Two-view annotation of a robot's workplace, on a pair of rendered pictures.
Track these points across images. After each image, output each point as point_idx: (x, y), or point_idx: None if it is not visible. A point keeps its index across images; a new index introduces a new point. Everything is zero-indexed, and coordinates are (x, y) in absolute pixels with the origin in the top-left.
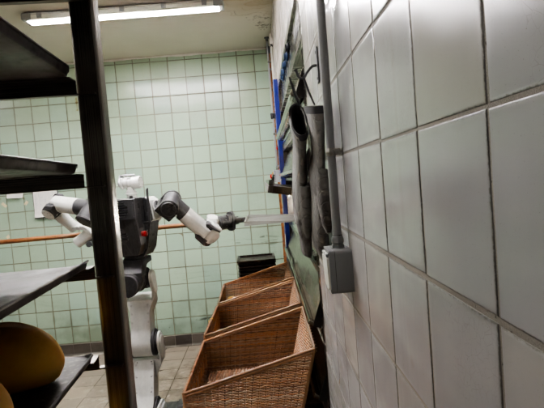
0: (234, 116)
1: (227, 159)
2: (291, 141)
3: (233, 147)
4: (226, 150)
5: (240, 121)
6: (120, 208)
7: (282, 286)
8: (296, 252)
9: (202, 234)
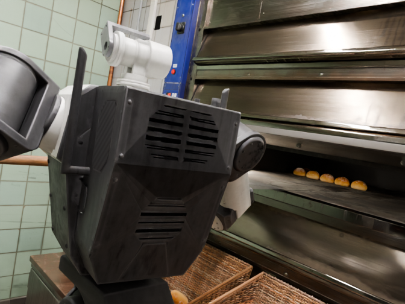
0: (69, 3)
1: (44, 57)
2: (359, 80)
3: (57, 44)
4: (46, 45)
5: (75, 13)
6: (199, 132)
7: (250, 284)
8: (278, 236)
9: (243, 210)
